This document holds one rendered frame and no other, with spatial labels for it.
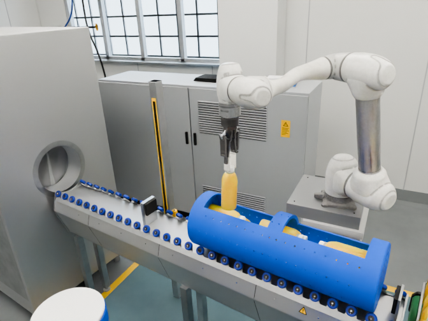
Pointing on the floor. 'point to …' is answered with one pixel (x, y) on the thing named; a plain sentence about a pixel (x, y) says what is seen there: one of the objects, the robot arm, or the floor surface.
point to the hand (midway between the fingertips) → (230, 162)
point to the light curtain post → (162, 145)
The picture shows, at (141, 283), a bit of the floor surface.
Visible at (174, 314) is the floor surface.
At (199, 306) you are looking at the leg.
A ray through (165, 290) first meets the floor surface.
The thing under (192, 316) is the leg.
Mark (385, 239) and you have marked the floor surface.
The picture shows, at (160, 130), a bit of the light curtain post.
